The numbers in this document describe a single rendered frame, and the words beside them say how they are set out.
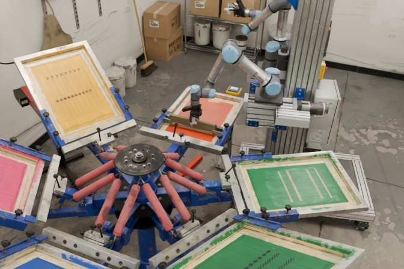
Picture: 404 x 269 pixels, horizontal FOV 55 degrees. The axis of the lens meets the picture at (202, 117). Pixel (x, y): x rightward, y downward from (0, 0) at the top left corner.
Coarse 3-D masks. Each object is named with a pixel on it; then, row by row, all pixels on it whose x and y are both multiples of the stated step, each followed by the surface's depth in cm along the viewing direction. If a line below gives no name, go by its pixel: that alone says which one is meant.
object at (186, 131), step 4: (200, 100) 363; (204, 100) 363; (208, 100) 363; (188, 104) 356; (180, 112) 345; (184, 112) 346; (172, 124) 330; (168, 128) 325; (172, 128) 325; (176, 128) 325; (180, 128) 325; (184, 128) 325; (188, 128) 326; (172, 132) 321; (176, 132) 321; (184, 132) 321; (188, 132) 321
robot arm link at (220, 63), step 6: (216, 60) 300; (222, 60) 296; (216, 66) 300; (222, 66) 300; (210, 72) 306; (216, 72) 302; (210, 78) 306; (216, 78) 306; (204, 84) 312; (210, 84) 308
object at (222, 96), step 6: (186, 90) 371; (180, 96) 361; (216, 96) 367; (222, 96) 364; (228, 96) 363; (234, 96) 364; (174, 102) 353; (180, 102) 357; (240, 102) 355; (174, 108) 346; (240, 108) 347; (234, 114) 339; (234, 120) 334; (168, 132) 315
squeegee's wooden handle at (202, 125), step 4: (172, 116) 323; (176, 116) 322; (180, 116) 321; (184, 116) 322; (172, 120) 326; (176, 120) 324; (180, 120) 322; (184, 120) 321; (188, 120) 319; (196, 120) 318; (184, 124) 323; (188, 124) 321; (192, 124) 320; (196, 124) 318; (200, 124) 317; (204, 124) 315; (208, 124) 314; (212, 124) 313; (200, 128) 319; (204, 128) 317; (208, 128) 316; (212, 128) 314
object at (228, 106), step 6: (222, 102) 361; (228, 108) 353; (222, 114) 344; (222, 120) 337; (192, 132) 322; (198, 132) 322; (204, 132) 322; (198, 138) 315; (204, 138) 315; (210, 138) 315
